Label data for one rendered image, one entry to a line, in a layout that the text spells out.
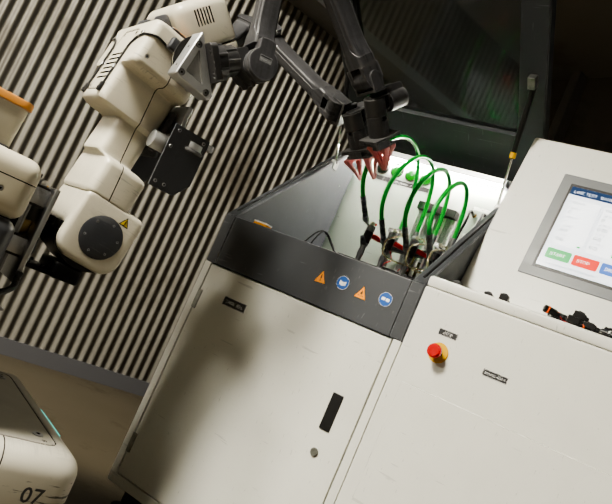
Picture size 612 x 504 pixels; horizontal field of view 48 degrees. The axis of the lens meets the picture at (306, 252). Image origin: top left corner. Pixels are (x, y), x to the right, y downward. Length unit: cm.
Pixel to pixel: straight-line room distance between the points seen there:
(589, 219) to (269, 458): 111
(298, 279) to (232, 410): 41
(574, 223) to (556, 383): 57
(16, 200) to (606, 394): 130
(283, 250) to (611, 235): 91
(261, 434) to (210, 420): 17
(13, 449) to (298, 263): 90
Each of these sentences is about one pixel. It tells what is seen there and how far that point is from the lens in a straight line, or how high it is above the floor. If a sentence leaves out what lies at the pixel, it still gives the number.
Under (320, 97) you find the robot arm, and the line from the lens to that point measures 208.
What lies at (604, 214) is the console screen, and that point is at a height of 135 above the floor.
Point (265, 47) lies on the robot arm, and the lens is 165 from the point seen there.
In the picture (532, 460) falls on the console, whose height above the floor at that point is 66.
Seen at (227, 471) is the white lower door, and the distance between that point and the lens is 198.
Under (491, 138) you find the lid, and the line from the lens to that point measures 238.
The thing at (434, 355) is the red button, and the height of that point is 79.
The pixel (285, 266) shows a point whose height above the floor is 86.
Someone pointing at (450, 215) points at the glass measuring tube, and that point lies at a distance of 239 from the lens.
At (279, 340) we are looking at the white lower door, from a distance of 194.
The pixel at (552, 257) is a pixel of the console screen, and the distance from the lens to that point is 203.
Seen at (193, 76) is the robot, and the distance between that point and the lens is 158.
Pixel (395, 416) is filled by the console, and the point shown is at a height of 61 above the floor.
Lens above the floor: 74
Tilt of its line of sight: 5 degrees up
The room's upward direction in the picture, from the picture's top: 24 degrees clockwise
